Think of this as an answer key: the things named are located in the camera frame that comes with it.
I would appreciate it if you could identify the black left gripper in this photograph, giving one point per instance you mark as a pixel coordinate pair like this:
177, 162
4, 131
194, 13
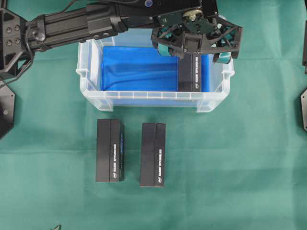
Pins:
197, 30

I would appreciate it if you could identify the black camera box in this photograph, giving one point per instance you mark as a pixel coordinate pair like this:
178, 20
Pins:
109, 151
152, 172
189, 73

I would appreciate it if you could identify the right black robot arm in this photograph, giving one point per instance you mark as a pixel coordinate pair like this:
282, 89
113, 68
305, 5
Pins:
304, 56

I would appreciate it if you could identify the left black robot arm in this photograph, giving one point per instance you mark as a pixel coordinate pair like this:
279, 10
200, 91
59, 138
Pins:
20, 39

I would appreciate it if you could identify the clear plastic storage case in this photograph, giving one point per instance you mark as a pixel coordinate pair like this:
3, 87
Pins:
215, 78

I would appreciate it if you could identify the blue foam liner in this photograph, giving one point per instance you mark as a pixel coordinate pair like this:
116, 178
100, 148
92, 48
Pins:
140, 69

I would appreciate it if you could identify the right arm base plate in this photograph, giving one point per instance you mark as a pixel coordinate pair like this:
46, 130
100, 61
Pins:
303, 99

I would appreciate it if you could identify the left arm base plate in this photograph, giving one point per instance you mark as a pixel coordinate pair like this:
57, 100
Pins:
7, 104

